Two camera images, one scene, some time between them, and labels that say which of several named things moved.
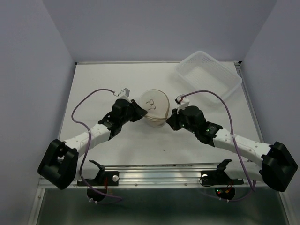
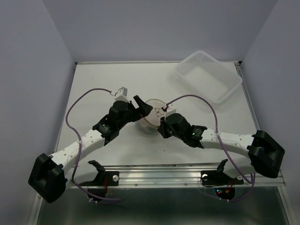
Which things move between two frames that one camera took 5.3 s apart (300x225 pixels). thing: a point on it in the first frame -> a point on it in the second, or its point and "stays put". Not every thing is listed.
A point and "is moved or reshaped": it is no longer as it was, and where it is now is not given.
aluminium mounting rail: x=178 y=175 stays put
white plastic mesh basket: x=209 y=74 stays put
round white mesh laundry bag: x=156 y=103 is moved or reshaped
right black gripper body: x=191 y=128 -> x=167 y=131
